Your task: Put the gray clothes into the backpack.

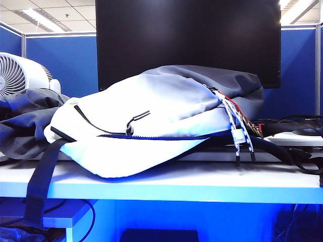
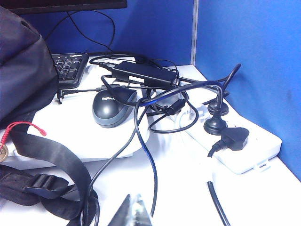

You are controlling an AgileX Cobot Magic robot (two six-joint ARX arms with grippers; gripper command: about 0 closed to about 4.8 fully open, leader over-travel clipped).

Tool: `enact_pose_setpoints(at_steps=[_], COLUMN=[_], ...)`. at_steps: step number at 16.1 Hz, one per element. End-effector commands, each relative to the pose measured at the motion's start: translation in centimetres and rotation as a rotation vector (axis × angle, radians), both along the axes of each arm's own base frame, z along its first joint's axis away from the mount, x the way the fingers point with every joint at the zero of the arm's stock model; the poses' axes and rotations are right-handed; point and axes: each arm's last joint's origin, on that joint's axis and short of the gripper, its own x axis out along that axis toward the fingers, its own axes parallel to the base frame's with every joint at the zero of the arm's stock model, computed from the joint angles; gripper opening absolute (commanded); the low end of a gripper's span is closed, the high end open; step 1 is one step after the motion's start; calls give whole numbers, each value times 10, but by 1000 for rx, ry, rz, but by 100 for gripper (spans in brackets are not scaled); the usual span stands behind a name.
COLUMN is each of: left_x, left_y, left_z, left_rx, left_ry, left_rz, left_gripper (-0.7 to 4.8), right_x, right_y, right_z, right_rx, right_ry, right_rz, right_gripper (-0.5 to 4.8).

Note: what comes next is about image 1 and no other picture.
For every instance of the white and gray backpack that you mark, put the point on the white and gray backpack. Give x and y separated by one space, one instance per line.
151 100

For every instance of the gray ribbed clothes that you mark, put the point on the gray ribbed clothes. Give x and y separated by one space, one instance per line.
22 131

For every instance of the black computer monitor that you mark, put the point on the black computer monitor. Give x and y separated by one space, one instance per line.
189 32

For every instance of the blue partition panel wide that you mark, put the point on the blue partition panel wide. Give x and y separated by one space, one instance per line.
63 65

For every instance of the black box under desk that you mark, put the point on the black box under desk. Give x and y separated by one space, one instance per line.
159 235

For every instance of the white desk fan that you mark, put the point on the white desk fan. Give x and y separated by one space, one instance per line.
32 73

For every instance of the white under-desk shelf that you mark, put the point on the white under-desk shelf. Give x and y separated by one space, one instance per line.
63 221

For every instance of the white riser shelf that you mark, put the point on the white riser shelf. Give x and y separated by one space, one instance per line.
302 141

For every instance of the blue partition panel tall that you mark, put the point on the blue partition panel tall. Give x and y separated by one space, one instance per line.
297 70

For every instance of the long ceiling light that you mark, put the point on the long ceiling light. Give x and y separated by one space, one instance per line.
40 19
290 5

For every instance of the blue partition panel narrow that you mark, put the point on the blue partition panel narrow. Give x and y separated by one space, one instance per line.
10 40

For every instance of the dark bag on floor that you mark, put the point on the dark bag on floor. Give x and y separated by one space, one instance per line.
20 235

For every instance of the silver partition post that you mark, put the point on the silver partition post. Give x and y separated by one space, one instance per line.
317 70
23 45

